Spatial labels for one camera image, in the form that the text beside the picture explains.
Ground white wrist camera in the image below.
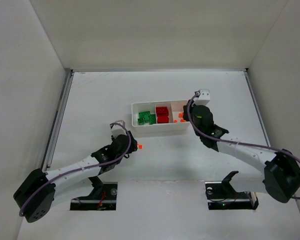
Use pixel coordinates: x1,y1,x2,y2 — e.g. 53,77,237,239
194,88,211,106
110,120,126,138

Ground orange lego bricks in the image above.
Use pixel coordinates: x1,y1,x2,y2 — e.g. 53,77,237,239
172,111,186,123

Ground green lego brick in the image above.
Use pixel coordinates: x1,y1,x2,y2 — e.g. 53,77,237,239
138,111,151,119

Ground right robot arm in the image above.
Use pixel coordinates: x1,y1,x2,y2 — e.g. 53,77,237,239
183,99,300,203

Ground red lego block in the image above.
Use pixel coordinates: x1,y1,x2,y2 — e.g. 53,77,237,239
155,106,169,116

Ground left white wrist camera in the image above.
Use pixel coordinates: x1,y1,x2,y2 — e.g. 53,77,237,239
110,120,126,138

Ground red curved lego piece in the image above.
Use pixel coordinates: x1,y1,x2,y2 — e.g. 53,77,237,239
157,115,170,124

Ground white three-compartment container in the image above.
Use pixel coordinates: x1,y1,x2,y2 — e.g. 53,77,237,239
131,100,190,134

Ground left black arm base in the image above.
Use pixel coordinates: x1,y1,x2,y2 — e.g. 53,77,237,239
69,176,118,211

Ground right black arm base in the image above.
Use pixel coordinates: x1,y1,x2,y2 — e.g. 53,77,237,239
205,171,259,211

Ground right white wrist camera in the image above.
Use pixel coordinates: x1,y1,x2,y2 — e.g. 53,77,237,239
194,88,211,106

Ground green lego pieces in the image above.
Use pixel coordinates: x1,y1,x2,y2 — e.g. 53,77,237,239
137,114,157,125

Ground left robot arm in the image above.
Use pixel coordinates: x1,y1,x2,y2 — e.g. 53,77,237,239
13,131,138,223

